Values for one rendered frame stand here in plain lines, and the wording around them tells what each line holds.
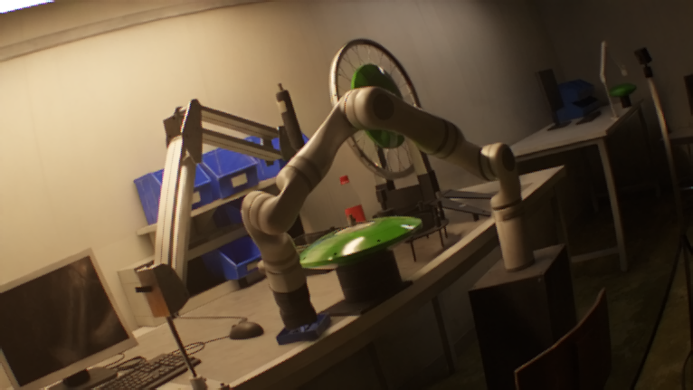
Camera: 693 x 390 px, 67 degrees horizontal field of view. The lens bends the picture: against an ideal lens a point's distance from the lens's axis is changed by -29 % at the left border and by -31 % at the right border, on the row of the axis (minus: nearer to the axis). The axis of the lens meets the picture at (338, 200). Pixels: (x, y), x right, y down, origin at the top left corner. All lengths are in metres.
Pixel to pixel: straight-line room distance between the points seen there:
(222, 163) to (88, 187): 0.65
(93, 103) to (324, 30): 1.39
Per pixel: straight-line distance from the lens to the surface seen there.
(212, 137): 1.59
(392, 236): 1.64
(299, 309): 1.51
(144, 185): 2.36
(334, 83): 2.32
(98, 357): 1.74
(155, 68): 2.59
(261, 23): 3.04
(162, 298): 1.32
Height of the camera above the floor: 1.33
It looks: 5 degrees down
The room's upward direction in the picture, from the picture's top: 18 degrees counter-clockwise
